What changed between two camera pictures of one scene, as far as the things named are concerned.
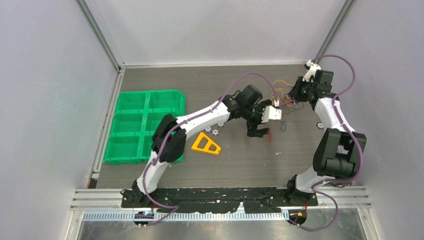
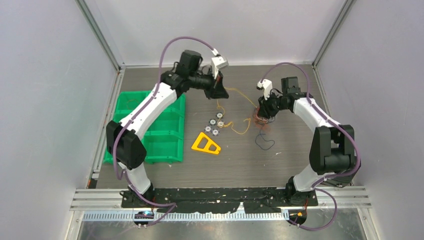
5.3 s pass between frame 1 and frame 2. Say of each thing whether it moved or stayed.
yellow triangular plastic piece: stayed
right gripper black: moved
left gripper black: moved
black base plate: stayed
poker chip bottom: stayed
